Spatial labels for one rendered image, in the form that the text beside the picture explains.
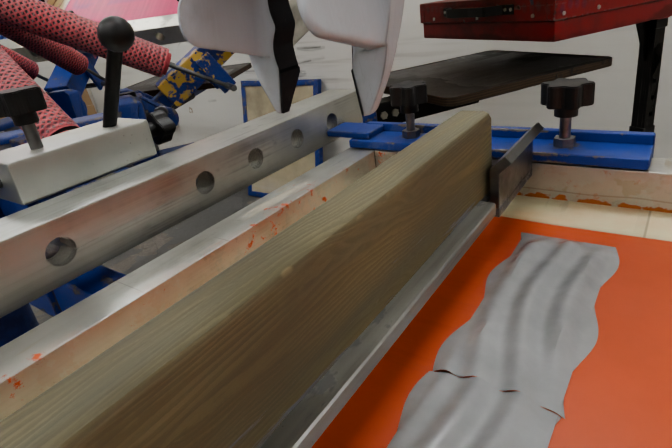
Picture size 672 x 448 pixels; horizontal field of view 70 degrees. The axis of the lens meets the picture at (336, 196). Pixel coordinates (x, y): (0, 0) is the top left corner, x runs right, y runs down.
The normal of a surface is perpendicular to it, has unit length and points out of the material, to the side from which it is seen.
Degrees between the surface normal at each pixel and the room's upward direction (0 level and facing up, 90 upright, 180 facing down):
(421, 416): 4
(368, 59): 90
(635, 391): 0
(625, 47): 90
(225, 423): 90
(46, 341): 0
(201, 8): 98
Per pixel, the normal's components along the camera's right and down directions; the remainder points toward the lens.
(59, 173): 0.81, 0.12
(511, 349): -0.62, -0.77
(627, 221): -0.14, -0.91
